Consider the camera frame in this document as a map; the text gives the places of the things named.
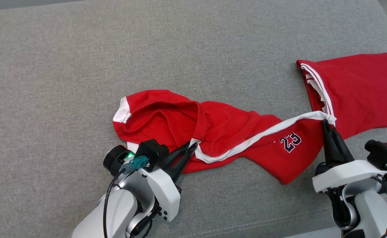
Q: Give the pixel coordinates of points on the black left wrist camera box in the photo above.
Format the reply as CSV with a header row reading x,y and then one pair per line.
x,y
152,153

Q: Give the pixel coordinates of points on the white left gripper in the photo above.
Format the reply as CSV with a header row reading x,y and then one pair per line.
x,y
167,195

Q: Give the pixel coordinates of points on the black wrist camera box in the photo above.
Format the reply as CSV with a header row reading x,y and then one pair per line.
x,y
383,153
152,153

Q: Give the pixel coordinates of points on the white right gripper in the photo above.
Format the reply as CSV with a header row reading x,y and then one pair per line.
x,y
342,175

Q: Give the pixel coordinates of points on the red shorts with white trim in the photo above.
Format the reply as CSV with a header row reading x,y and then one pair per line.
x,y
229,129

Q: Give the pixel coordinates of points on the red and white basketball jersey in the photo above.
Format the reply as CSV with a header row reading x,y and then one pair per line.
x,y
362,89

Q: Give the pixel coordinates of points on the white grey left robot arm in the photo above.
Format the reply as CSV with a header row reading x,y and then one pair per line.
x,y
117,211

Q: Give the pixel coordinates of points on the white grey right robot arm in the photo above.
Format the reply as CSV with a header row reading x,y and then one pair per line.
x,y
375,211

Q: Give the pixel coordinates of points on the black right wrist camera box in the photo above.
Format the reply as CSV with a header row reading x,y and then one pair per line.
x,y
383,153

